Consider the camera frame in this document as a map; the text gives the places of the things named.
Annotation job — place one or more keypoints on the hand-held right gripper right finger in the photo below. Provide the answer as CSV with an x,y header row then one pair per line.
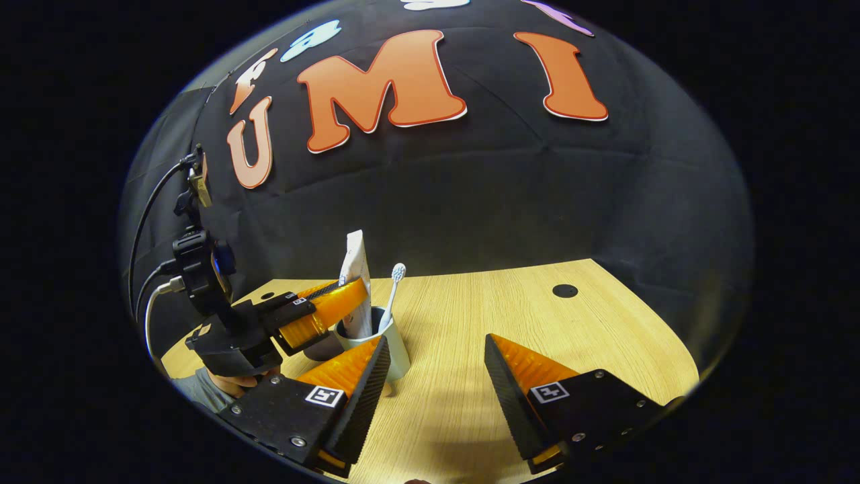
x,y
514,403

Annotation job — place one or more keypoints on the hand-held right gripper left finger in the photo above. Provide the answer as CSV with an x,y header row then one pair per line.
x,y
366,396

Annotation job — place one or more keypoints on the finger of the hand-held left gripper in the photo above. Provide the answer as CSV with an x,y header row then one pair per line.
x,y
322,289
329,309

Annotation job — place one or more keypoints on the white toothpaste tube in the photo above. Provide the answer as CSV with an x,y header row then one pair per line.
x,y
356,259

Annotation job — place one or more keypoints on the white toothbrush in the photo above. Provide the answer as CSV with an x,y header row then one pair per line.
x,y
398,272

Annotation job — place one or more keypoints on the wooden desktop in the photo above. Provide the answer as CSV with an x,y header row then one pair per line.
x,y
470,323

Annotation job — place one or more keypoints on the black backdrop cloth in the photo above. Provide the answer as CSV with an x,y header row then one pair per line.
x,y
504,188

